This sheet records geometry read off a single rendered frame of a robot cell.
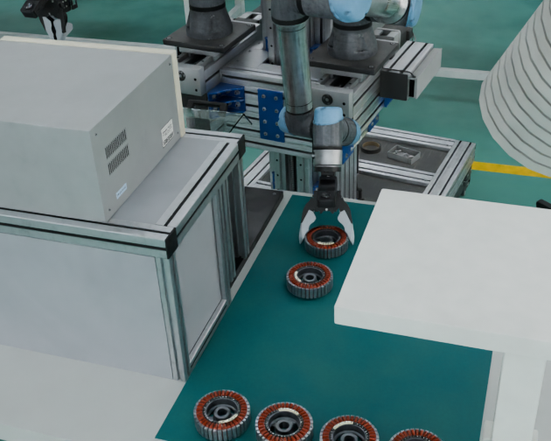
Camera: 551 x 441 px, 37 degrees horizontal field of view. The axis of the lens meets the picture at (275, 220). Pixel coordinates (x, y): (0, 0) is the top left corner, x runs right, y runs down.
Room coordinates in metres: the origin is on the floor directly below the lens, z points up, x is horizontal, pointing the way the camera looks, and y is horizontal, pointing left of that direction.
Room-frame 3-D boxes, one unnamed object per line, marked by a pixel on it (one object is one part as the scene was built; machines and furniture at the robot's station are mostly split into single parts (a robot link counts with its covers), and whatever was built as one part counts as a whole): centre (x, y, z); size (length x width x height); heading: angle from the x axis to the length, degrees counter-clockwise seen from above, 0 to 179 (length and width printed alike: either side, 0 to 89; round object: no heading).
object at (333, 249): (1.75, -0.13, 0.77); 0.11 x 0.11 x 0.04
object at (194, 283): (1.43, 0.17, 0.91); 0.28 x 0.03 x 0.32; 161
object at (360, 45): (2.37, -0.26, 1.09); 0.15 x 0.15 x 0.10
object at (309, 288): (1.60, -0.08, 0.77); 0.11 x 0.11 x 0.04
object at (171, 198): (1.61, 0.45, 1.09); 0.68 x 0.44 x 0.05; 71
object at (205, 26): (2.59, 0.18, 1.09); 0.15 x 0.15 x 0.10
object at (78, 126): (1.61, 0.47, 1.22); 0.44 x 0.39 x 0.20; 71
